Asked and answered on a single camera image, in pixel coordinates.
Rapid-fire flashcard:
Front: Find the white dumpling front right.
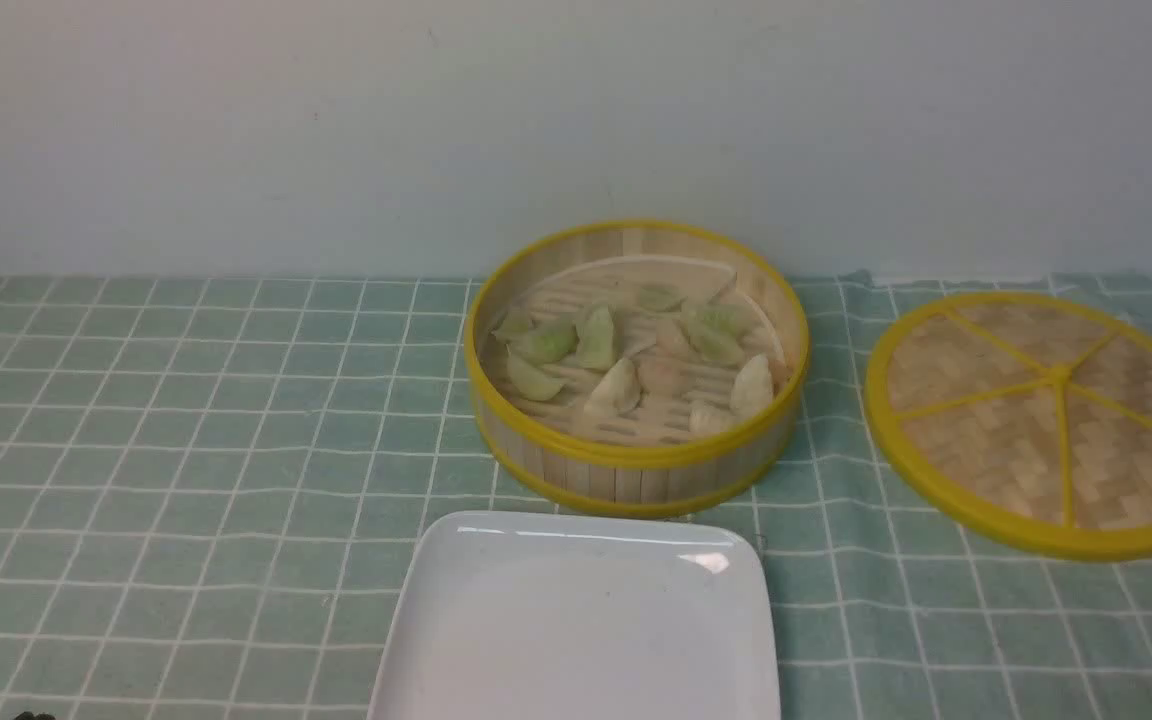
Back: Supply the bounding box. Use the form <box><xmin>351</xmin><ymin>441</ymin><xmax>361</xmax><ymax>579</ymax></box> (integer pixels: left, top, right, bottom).
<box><xmin>687</xmin><ymin>400</ymin><xmax>738</xmax><ymax>437</ymax></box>

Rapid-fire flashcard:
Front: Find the woven bamboo steamer lid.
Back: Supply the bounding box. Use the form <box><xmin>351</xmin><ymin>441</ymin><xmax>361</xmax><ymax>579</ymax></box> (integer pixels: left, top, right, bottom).
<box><xmin>864</xmin><ymin>291</ymin><xmax>1152</xmax><ymax>562</ymax></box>

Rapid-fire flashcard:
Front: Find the green dumpling centre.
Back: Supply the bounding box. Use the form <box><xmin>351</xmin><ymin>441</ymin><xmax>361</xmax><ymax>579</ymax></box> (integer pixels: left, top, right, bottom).
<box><xmin>575</xmin><ymin>304</ymin><xmax>620</xmax><ymax>372</ymax></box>

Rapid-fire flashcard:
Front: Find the white square plate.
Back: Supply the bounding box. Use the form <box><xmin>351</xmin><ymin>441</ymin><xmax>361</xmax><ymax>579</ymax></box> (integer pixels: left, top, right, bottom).
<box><xmin>367</xmin><ymin>511</ymin><xmax>781</xmax><ymax>719</ymax></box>

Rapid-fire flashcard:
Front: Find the green checkered tablecloth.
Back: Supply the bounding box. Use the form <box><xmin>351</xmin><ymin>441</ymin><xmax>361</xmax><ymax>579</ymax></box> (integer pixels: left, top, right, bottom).
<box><xmin>0</xmin><ymin>273</ymin><xmax>1152</xmax><ymax>719</ymax></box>

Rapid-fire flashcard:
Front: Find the pink dumpling centre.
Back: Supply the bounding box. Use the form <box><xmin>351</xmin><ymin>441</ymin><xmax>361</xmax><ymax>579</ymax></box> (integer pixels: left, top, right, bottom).
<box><xmin>635</xmin><ymin>354</ymin><xmax>689</xmax><ymax>397</ymax></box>

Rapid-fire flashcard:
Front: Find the white dumpling centre front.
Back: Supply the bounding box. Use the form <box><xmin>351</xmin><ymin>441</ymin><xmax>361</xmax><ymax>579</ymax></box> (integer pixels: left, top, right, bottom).
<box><xmin>582</xmin><ymin>357</ymin><xmax>643</xmax><ymax>418</ymax></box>

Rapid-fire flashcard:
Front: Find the green dumpling far left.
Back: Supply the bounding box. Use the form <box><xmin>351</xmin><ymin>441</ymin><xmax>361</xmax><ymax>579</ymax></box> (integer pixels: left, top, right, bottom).
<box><xmin>492</xmin><ymin>306</ymin><xmax>535</xmax><ymax>344</ymax></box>

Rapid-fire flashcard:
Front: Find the green dumpling right back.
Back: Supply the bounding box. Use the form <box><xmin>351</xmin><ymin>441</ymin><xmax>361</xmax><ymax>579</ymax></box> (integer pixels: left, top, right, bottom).
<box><xmin>681</xmin><ymin>302</ymin><xmax>755</xmax><ymax>367</ymax></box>

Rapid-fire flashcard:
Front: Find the white dumpling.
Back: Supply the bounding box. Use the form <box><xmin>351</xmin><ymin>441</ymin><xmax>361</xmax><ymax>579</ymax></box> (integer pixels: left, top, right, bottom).
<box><xmin>582</xmin><ymin>357</ymin><xmax>643</xmax><ymax>418</ymax></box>
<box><xmin>728</xmin><ymin>354</ymin><xmax>776</xmax><ymax>420</ymax></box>
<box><xmin>687</xmin><ymin>400</ymin><xmax>738</xmax><ymax>437</ymax></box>

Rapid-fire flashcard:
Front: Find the green dumpling front left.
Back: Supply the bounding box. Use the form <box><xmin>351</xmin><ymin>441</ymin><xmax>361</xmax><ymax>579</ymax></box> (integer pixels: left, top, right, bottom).
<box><xmin>506</xmin><ymin>351</ymin><xmax>566</xmax><ymax>402</ymax></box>

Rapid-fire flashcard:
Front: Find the bamboo steamer basket yellow rim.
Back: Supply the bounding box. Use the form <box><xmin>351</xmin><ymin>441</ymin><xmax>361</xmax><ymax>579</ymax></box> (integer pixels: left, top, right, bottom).
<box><xmin>463</xmin><ymin>219</ymin><xmax>812</xmax><ymax>518</ymax></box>

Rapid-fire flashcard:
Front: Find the green dumpling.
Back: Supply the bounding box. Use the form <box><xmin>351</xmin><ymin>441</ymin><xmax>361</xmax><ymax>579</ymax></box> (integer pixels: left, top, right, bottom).
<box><xmin>506</xmin><ymin>351</ymin><xmax>566</xmax><ymax>402</ymax></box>
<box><xmin>509</xmin><ymin>316</ymin><xmax>579</xmax><ymax>365</ymax></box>
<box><xmin>575</xmin><ymin>304</ymin><xmax>620</xmax><ymax>372</ymax></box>
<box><xmin>681</xmin><ymin>302</ymin><xmax>755</xmax><ymax>367</ymax></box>
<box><xmin>492</xmin><ymin>306</ymin><xmax>535</xmax><ymax>344</ymax></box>

